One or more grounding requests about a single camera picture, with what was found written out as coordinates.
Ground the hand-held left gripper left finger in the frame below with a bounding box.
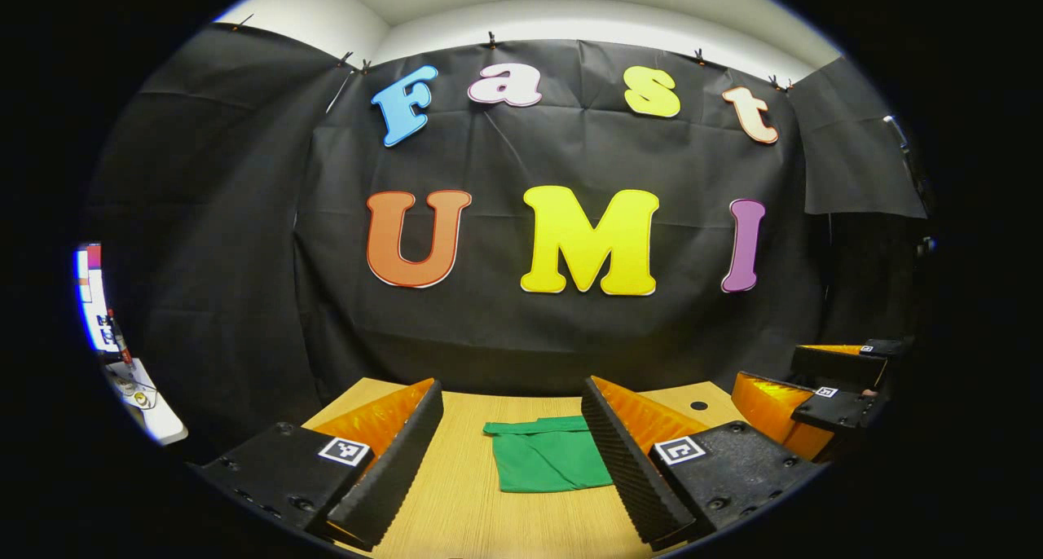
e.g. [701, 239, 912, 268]
[191, 378, 446, 553]

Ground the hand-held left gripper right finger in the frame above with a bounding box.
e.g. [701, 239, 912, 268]
[580, 376, 828, 553]

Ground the green T-shirt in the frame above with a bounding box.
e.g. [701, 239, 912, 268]
[482, 415, 614, 494]

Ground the black backdrop cloth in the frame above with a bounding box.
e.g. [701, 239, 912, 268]
[86, 23, 930, 462]

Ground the white side table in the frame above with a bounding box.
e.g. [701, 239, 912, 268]
[106, 357, 188, 446]

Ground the bright computer screen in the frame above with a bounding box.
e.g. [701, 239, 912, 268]
[73, 244, 115, 354]

